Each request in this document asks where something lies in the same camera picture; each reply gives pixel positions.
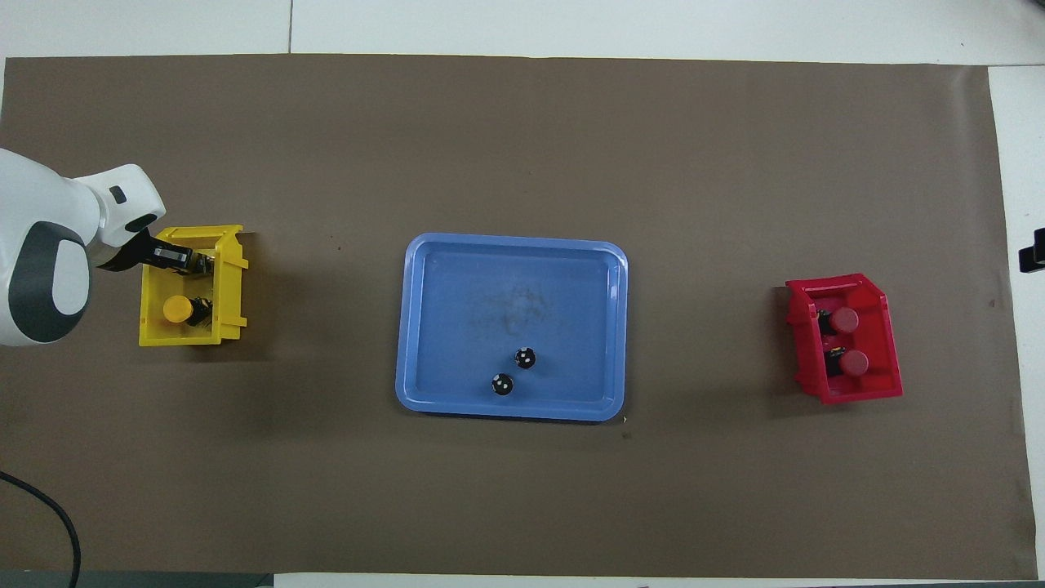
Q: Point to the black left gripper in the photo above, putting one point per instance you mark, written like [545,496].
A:
[167,255]

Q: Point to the red push button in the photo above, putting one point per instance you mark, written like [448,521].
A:
[853,363]
[845,320]

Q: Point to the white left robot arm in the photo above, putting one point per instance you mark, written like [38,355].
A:
[49,245]

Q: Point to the yellow plastic bin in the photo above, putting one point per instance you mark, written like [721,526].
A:
[233,286]

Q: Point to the red plastic bin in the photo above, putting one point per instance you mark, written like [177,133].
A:
[878,327]

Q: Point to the brown paper table mat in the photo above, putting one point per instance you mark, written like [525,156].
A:
[326,490]

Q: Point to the blue plastic tray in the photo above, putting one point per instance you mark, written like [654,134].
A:
[457,327]

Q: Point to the black cylindrical capacitor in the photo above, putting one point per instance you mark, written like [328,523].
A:
[526,358]
[502,385]

